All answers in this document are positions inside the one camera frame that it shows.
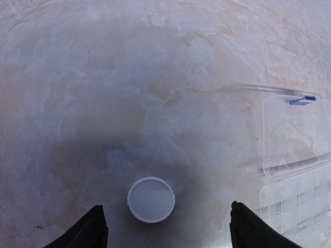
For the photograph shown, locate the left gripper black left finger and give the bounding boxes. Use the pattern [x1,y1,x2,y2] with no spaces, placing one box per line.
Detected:
[44,205,108,248]

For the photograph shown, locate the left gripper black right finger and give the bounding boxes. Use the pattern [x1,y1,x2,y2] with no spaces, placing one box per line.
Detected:
[230,201,299,248]

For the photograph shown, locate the clear plastic pill organizer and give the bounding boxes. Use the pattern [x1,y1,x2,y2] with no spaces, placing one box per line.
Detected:
[260,95,330,247]

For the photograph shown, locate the white bottle cap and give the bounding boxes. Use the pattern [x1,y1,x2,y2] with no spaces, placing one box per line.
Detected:
[127,176,175,224]

